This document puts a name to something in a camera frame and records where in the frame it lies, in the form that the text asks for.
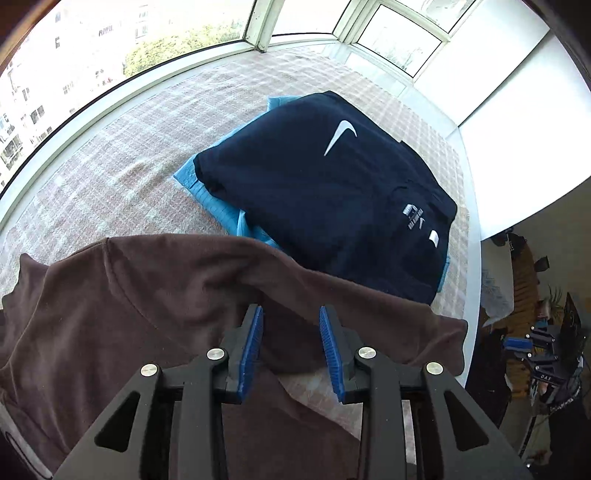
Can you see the light blue folded garment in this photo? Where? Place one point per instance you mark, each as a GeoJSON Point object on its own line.
{"type": "Point", "coordinates": [217, 203]}

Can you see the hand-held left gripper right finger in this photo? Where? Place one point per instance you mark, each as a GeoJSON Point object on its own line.
{"type": "Point", "coordinates": [331, 350]}

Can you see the navy folded shirt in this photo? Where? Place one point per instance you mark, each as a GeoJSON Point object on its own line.
{"type": "Point", "coordinates": [314, 194]}

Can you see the green tree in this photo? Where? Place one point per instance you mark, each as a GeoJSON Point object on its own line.
{"type": "Point", "coordinates": [184, 46]}

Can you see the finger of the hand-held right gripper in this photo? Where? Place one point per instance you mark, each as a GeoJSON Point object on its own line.
{"type": "Point", "coordinates": [517, 344]}
{"type": "Point", "coordinates": [549, 367]}

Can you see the person's right forearm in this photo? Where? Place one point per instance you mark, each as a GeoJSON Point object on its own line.
{"type": "Point", "coordinates": [572, 438]}

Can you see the pink plaid blanket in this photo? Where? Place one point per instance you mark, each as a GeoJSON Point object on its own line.
{"type": "Point", "coordinates": [138, 138]}

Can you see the apartment building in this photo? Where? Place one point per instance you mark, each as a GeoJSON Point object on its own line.
{"type": "Point", "coordinates": [46, 92]}

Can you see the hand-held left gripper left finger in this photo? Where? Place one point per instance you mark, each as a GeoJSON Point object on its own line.
{"type": "Point", "coordinates": [251, 350]}

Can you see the brown fleece garment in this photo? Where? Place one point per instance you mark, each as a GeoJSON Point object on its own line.
{"type": "Point", "coordinates": [138, 295]}

